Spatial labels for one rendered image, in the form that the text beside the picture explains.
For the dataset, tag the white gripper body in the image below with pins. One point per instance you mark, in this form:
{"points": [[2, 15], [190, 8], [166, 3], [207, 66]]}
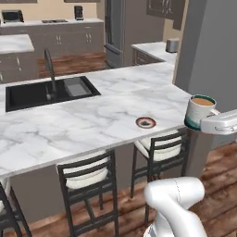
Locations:
{"points": [[220, 123]]}

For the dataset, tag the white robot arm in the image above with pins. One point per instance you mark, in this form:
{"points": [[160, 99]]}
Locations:
{"points": [[179, 200]]}

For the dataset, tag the white teal cup of tea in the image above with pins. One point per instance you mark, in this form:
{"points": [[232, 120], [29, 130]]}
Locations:
{"points": [[197, 112]]}

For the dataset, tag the red rimmed dark saucer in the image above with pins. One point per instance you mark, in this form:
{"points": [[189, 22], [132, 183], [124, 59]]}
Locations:
{"points": [[145, 122]]}

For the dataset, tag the black stool with white cushion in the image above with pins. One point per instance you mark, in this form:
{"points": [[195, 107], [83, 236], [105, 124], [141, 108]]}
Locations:
{"points": [[7, 209], [88, 182], [160, 151]]}

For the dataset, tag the grey toaster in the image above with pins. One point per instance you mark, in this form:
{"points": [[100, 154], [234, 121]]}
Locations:
{"points": [[172, 45]]}

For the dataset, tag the grey corner base cupboards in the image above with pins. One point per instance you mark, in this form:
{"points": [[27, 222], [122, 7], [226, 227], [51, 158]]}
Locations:
{"points": [[143, 58]]}

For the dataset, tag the grey fridge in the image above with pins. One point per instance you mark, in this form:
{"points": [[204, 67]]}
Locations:
{"points": [[129, 31]]}

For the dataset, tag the dark grey tap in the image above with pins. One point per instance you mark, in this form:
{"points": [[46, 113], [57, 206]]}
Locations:
{"points": [[51, 72]]}

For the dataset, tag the black coffee machine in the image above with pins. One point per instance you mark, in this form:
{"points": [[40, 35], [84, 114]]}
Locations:
{"points": [[79, 13]]}

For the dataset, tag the grey base cupboard run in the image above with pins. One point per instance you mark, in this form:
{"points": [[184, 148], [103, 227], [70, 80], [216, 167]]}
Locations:
{"points": [[61, 38]]}

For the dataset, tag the black sink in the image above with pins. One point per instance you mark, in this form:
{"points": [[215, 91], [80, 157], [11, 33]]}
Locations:
{"points": [[31, 94]]}

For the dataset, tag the black hob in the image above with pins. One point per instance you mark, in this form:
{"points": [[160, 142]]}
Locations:
{"points": [[54, 21]]}

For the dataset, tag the grey island cupboard run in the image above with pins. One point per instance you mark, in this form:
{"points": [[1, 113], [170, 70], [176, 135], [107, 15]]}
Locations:
{"points": [[15, 66]]}

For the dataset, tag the black toaster oven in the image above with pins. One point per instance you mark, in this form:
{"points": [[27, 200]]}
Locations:
{"points": [[12, 16]]}

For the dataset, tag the grey wall cupboards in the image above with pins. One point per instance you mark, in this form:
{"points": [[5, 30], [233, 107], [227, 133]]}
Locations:
{"points": [[165, 10]]}

